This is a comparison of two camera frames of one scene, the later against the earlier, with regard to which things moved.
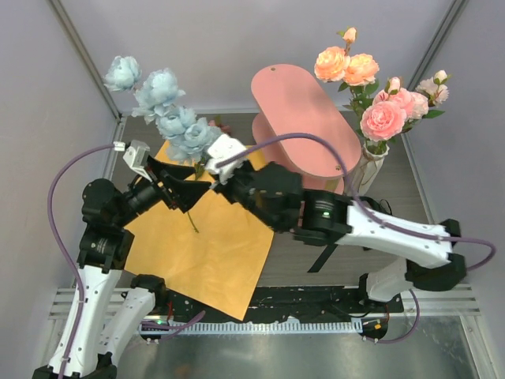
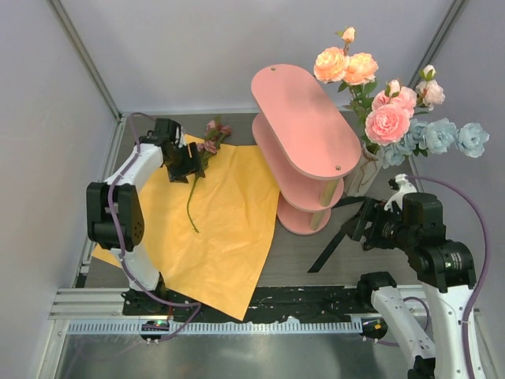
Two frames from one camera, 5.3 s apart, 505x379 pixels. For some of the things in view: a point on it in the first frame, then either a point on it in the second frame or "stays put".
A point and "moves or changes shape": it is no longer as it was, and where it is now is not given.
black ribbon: [365, 200] stays put
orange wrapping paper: [216, 250] stays put
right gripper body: [241, 187] to [394, 230]
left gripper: [184, 193] to [192, 166]
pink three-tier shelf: [283, 105] stays put
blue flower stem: [155, 96] to [435, 136]
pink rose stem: [435, 88] moves or changes shape
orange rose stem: [357, 73] stays put
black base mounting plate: [304, 303] stays put
